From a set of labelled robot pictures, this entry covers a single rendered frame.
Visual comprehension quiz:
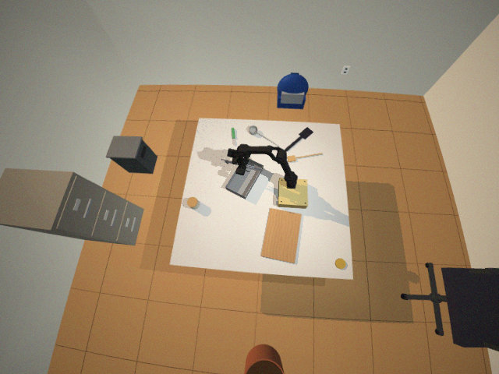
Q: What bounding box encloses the black spatula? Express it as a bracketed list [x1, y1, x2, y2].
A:
[285, 127, 313, 151]

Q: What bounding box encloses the wooden spoon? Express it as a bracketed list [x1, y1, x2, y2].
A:
[287, 153, 318, 162]

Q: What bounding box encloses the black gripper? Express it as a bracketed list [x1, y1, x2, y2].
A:
[235, 158, 249, 175]

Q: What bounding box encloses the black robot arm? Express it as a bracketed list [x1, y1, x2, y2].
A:
[227, 143, 298, 189]

